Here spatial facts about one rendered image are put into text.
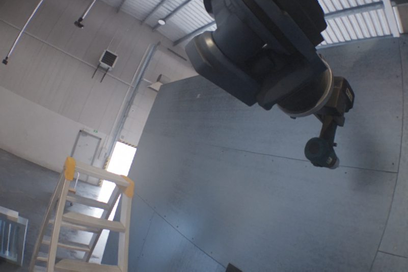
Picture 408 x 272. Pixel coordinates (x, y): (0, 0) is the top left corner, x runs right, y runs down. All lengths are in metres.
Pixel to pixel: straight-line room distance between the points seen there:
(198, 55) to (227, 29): 0.06
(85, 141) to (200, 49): 10.11
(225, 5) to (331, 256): 0.80
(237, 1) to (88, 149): 10.27
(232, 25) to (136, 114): 10.49
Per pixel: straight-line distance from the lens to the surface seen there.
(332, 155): 0.60
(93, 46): 10.84
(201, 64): 0.34
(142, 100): 10.89
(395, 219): 0.80
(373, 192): 0.81
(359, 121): 0.89
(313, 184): 0.88
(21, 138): 10.55
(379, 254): 0.81
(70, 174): 1.05
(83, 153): 10.44
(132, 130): 10.73
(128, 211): 1.13
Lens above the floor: 2.51
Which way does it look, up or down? 12 degrees up
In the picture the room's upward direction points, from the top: 19 degrees clockwise
